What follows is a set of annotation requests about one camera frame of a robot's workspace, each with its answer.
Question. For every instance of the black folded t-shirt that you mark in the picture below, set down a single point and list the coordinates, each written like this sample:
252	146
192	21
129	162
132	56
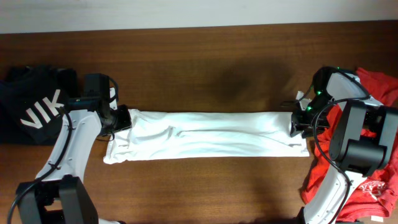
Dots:
31	99

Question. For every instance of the red t-shirt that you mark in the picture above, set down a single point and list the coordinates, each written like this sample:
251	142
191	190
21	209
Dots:
377	196

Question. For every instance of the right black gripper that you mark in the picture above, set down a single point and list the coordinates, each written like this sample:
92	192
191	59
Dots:
299	123

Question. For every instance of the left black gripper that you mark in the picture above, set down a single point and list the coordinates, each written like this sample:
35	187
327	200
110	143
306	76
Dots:
125	122

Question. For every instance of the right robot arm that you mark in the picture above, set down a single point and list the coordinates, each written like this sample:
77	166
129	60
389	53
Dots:
361	143

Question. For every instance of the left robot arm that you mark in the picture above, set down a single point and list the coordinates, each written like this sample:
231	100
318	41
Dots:
57	194

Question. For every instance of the white printed t-shirt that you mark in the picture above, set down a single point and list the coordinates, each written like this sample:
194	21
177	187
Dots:
160	135

